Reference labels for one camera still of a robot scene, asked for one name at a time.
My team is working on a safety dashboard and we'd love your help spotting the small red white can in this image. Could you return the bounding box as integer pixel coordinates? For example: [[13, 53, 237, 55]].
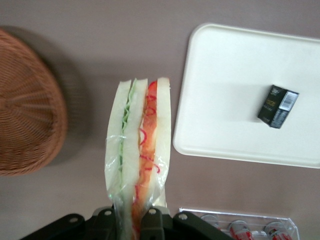
[[227, 219, 252, 240], [201, 214, 222, 231], [263, 220, 289, 240]]

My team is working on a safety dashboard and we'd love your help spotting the small black carton box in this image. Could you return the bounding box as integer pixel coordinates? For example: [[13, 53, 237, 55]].
[[256, 84, 300, 130]]

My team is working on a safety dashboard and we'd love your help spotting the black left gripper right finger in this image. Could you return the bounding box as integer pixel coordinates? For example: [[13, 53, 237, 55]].
[[140, 207, 234, 240]]

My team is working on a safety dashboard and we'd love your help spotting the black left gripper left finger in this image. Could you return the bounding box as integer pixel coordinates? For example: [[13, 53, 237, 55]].
[[21, 206, 119, 240]]

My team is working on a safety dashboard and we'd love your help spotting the clear acrylic box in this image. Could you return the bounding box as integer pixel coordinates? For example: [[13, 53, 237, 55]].
[[178, 206, 301, 240]]

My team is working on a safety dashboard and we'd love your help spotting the round brown wicker basket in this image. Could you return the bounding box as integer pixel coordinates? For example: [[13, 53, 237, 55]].
[[0, 27, 69, 177]]

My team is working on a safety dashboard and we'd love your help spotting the plastic-wrapped triangle sandwich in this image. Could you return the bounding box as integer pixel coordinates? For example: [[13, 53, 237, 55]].
[[104, 77, 172, 240]]

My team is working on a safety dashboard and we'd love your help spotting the cream white plastic tray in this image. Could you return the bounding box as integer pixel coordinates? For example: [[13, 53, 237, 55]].
[[172, 22, 320, 169]]

